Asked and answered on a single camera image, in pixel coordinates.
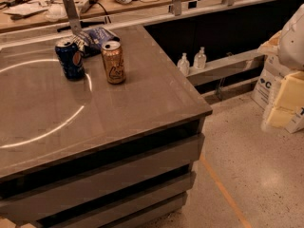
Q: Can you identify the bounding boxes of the clear bottle right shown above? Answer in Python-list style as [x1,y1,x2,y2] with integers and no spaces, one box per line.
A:
[193,47,206,69]

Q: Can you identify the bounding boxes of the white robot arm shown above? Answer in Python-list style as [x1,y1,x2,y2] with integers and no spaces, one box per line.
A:
[277,4,304,70]

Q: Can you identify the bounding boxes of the blue Pepsi can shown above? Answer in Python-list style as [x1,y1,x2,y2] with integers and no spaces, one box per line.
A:
[55,37,85,81]

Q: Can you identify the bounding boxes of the grey power strip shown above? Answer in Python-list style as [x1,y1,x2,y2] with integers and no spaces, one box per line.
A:
[78,0,99,13]

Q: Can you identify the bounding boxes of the white papers on desk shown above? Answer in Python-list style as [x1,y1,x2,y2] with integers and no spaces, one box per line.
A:
[4,3,48,15]

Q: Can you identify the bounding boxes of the white cardboard box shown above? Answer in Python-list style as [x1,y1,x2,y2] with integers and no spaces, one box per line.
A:
[252,55,290,108]

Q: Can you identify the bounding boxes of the metal bracket post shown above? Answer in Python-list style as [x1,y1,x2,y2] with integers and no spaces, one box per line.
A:
[63,0,82,34]

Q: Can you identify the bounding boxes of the clear bottle left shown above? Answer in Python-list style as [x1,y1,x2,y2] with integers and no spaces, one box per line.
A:
[178,52,190,76]

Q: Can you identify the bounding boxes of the orange soda can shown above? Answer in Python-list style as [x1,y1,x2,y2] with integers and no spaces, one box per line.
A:
[102,41,125,85]

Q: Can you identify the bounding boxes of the blue chip bag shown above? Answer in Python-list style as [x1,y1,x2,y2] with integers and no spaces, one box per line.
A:
[72,28,120,58]

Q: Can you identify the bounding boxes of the clear bottle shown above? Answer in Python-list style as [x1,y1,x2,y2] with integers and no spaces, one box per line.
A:
[178,52,190,76]
[193,47,206,69]

